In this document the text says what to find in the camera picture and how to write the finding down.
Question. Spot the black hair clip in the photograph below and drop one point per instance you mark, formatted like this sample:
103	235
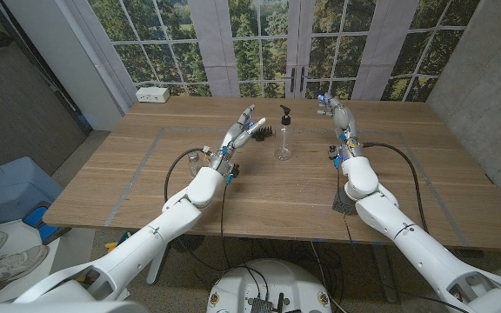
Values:
262	132

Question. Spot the dark round slatted disc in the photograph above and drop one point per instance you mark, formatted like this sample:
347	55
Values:
187	242

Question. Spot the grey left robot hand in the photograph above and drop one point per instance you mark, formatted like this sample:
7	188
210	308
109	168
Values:
239	132

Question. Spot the teal toy basket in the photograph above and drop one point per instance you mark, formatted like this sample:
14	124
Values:
118	243

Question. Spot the grey block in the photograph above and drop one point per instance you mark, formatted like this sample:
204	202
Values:
342	202

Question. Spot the white floor mat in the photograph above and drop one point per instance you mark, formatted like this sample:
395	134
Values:
37	256

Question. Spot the dark wooden door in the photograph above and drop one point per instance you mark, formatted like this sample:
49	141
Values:
15	108

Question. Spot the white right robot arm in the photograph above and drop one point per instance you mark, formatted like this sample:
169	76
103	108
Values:
407	230

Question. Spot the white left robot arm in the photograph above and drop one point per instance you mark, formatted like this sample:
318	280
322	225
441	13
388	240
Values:
146	243

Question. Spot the white table leg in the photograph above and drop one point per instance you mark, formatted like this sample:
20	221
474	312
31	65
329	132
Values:
157	265
383	278

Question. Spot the blue storage bin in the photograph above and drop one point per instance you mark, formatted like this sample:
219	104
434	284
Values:
11	187

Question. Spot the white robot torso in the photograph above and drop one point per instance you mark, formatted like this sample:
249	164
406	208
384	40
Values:
272	282

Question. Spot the black spray nozzle with tube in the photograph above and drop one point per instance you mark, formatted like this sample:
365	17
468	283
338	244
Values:
285	117

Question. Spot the white power strip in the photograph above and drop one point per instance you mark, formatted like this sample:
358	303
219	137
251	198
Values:
152	94

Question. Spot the clear plastic spray bottle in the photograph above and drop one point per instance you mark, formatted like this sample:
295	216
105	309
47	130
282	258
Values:
284	143

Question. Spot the printed window backdrop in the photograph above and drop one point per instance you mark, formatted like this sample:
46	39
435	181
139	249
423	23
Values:
168	43

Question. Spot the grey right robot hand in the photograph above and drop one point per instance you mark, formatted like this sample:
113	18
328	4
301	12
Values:
342	117

